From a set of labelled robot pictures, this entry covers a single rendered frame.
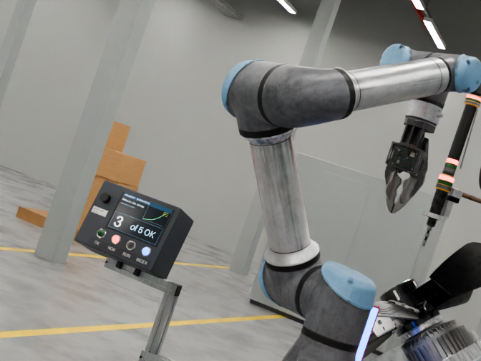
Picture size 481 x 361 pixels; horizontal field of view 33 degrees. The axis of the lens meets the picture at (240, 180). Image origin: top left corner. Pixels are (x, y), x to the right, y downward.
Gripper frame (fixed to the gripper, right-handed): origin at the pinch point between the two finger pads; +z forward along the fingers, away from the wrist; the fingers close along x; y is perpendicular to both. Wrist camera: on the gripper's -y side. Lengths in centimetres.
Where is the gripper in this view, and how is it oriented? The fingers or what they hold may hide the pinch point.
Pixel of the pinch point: (394, 208)
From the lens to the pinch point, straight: 187.8
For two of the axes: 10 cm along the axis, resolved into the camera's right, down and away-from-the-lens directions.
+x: 8.7, 2.9, -4.0
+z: -3.2, 9.5, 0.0
